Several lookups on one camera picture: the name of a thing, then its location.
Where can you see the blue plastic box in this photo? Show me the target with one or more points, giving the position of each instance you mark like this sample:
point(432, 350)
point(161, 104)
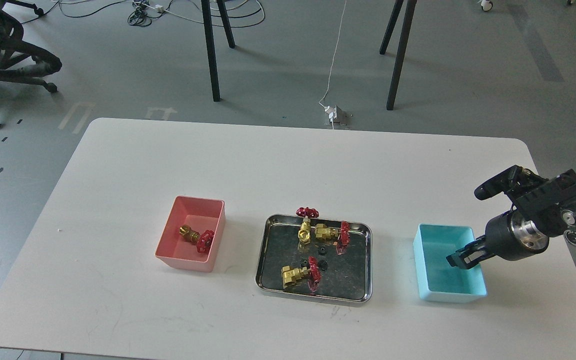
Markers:
point(437, 280)

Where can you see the black table leg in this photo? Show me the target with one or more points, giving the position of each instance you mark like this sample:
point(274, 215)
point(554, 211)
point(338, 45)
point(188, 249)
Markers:
point(210, 49)
point(395, 12)
point(401, 52)
point(226, 25)

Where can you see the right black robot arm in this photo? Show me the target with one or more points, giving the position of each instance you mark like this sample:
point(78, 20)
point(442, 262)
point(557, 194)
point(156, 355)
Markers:
point(542, 209)

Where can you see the black table leg left rear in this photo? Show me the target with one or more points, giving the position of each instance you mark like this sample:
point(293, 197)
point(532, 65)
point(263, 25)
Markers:
point(226, 25)

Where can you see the black table leg right rear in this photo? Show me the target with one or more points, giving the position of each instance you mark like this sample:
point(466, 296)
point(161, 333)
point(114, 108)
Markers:
point(395, 12)

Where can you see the floor power socket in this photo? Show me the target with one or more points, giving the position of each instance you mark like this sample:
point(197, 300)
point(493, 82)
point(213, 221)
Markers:
point(336, 117)

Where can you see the steel metal tray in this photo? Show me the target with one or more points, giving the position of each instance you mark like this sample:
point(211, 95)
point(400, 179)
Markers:
point(348, 275)

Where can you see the brass valve upright red handle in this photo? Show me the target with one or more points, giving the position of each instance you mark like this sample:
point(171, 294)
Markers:
point(304, 232)

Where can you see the brass valve red handle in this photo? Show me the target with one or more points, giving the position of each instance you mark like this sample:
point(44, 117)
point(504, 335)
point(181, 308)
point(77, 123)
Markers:
point(202, 242)
point(341, 235)
point(291, 276)
point(304, 232)

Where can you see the brass valve front red handle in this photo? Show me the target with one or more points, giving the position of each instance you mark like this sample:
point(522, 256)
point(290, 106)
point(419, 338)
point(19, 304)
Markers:
point(291, 276)

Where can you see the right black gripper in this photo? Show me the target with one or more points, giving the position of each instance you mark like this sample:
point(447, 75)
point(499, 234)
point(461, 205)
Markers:
point(509, 236)

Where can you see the pink plastic box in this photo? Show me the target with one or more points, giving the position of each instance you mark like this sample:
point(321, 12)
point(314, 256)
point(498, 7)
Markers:
point(201, 214)

